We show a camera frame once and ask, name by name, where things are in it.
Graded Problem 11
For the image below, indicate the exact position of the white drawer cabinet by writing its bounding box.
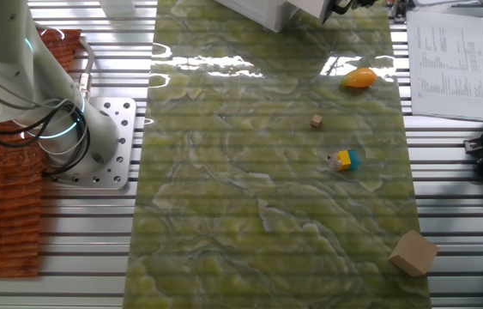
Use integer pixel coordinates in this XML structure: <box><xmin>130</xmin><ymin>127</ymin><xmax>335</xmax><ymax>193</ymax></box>
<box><xmin>214</xmin><ymin>0</ymin><xmax>296</xmax><ymax>33</ymax></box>

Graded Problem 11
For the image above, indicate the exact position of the yellow toy mango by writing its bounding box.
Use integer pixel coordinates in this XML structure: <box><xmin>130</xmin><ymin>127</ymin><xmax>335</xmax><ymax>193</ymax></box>
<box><xmin>339</xmin><ymin>67</ymin><xmax>378</xmax><ymax>89</ymax></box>

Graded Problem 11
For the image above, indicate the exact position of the printed white paper sheet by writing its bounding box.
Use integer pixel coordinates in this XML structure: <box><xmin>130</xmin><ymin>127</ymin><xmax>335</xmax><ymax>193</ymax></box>
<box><xmin>406</xmin><ymin>10</ymin><xmax>483</xmax><ymax>124</ymax></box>

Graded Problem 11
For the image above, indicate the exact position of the yellow teal toy block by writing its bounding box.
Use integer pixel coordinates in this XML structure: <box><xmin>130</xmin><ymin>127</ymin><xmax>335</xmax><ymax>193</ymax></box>
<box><xmin>327</xmin><ymin>148</ymin><xmax>361</xmax><ymax>173</ymax></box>

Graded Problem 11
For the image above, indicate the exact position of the green marble pattern mat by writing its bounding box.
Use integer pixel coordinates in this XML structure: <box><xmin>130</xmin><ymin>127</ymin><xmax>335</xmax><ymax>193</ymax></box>
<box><xmin>122</xmin><ymin>0</ymin><xmax>433</xmax><ymax>309</ymax></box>

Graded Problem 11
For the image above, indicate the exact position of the large wooden block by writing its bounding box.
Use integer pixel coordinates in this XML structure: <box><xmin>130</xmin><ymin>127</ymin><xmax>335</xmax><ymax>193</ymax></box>
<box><xmin>388</xmin><ymin>230</ymin><xmax>440</xmax><ymax>278</ymax></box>

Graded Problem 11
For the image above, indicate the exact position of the red-brown wood grain board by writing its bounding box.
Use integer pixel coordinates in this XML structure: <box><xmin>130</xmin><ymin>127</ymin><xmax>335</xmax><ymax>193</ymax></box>
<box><xmin>0</xmin><ymin>28</ymin><xmax>83</xmax><ymax>278</ymax></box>

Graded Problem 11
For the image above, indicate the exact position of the silver frame bracket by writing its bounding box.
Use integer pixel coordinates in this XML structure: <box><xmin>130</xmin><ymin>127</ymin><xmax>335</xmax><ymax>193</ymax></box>
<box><xmin>389</xmin><ymin>0</ymin><xmax>412</xmax><ymax>23</ymax></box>

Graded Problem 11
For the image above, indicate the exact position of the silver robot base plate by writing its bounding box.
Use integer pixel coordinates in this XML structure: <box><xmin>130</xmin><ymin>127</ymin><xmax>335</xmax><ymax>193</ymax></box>
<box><xmin>45</xmin><ymin>96</ymin><xmax>138</xmax><ymax>190</ymax></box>

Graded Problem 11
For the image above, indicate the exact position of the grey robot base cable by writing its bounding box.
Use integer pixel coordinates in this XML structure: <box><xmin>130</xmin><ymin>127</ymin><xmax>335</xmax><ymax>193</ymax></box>
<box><xmin>75</xmin><ymin>36</ymin><xmax>96</xmax><ymax>102</ymax></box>

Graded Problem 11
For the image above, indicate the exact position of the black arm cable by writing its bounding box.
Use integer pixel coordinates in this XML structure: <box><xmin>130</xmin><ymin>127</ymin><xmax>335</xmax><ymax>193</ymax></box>
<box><xmin>0</xmin><ymin>96</ymin><xmax>93</xmax><ymax>175</ymax></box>

